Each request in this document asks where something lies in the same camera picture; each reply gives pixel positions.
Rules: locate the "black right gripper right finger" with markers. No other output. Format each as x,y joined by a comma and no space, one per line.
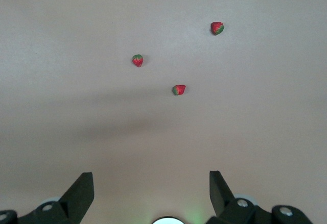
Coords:
222,198

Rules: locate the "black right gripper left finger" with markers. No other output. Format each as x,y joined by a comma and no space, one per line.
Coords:
76,198

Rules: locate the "red toy strawberry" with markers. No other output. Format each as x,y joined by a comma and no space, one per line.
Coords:
138,60
217,28
178,89

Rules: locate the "brown table cover mat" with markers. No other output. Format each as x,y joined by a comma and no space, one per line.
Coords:
76,106

